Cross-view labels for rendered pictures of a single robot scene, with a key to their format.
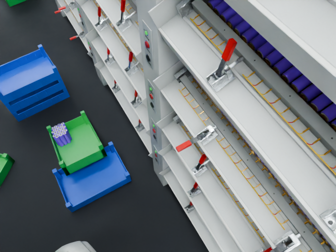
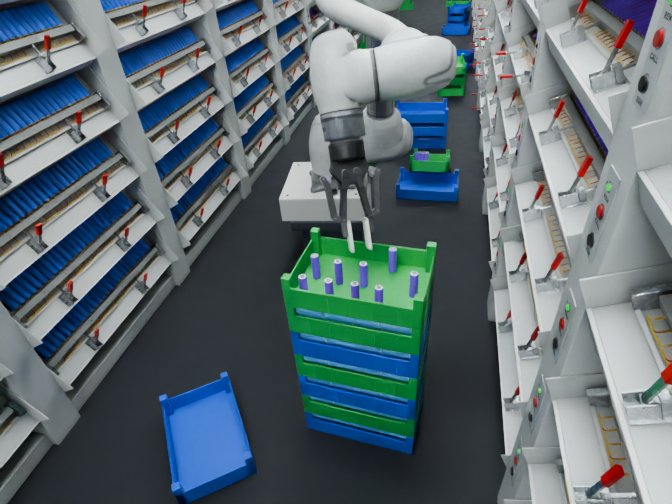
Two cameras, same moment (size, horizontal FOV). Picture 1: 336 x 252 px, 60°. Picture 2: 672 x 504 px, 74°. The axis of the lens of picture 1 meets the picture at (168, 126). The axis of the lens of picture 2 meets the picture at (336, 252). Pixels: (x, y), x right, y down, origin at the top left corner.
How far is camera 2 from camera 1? 1.47 m
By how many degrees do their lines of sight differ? 37
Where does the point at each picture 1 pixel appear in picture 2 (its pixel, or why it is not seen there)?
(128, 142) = (472, 183)
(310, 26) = not seen: outside the picture
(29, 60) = (430, 108)
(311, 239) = not seen: hidden behind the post
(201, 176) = (509, 116)
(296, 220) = not seen: hidden behind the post
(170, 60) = (521, 20)
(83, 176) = (419, 186)
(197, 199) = (501, 167)
